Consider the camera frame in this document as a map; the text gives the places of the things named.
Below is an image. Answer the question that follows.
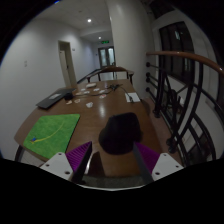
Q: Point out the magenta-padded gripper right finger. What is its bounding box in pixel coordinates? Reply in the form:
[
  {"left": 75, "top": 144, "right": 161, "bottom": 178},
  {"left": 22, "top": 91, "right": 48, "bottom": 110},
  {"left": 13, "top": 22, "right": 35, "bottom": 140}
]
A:
[{"left": 132, "top": 141, "right": 185, "bottom": 185}]

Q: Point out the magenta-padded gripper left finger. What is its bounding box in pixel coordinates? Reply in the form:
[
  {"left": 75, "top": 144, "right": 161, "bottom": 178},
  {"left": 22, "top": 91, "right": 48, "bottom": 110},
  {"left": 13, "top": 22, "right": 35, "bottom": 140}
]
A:
[{"left": 39, "top": 140, "right": 93, "bottom": 185}]

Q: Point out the black computer mouse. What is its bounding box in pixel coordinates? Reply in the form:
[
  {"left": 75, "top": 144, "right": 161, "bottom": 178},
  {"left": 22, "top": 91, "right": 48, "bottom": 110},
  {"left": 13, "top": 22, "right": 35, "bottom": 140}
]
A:
[{"left": 98, "top": 112, "right": 144, "bottom": 156}]

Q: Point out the green mouse pad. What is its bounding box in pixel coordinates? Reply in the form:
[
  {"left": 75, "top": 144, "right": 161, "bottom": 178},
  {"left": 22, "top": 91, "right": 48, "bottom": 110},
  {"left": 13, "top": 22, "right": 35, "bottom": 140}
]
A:
[{"left": 22, "top": 113, "right": 82, "bottom": 160}]

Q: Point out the wooden handrail black metal railing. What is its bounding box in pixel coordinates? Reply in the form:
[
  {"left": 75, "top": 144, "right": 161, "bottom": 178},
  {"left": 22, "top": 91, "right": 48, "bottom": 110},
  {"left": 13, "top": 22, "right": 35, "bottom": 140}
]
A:
[{"left": 145, "top": 49, "right": 224, "bottom": 168}]

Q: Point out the dark closed laptop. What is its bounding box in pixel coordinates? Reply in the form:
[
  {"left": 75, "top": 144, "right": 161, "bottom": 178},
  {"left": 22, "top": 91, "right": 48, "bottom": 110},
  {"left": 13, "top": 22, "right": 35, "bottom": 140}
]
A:
[{"left": 35, "top": 87, "right": 76, "bottom": 110}]

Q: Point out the white notepad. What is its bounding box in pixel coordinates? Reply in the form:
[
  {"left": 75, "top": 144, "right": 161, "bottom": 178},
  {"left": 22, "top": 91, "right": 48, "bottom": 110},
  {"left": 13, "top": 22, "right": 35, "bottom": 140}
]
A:
[{"left": 124, "top": 92, "right": 141, "bottom": 103}]

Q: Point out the open side doorway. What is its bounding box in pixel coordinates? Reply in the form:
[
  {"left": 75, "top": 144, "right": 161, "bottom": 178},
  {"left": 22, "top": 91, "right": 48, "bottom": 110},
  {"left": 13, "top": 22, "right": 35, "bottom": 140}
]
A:
[{"left": 58, "top": 40, "right": 78, "bottom": 88}]

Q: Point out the wooden armchair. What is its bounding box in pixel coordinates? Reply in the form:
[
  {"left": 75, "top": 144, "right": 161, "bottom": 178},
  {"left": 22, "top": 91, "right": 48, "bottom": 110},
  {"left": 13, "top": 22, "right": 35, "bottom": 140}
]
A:
[{"left": 86, "top": 65, "right": 135, "bottom": 84}]

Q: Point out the dark framed window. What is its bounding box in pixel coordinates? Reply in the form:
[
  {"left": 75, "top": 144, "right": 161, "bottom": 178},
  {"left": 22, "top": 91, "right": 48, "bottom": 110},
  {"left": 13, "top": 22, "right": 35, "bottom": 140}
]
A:
[{"left": 159, "top": 21, "right": 196, "bottom": 84}]

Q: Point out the glass double door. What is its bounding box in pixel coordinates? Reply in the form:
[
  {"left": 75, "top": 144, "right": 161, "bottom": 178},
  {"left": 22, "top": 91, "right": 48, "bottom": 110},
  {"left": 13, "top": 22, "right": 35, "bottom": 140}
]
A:
[{"left": 97, "top": 46, "right": 117, "bottom": 69}]

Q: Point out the black cable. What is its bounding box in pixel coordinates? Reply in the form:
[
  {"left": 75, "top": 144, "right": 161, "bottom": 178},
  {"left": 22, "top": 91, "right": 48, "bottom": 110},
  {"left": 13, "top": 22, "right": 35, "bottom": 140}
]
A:
[{"left": 74, "top": 84, "right": 134, "bottom": 103}]

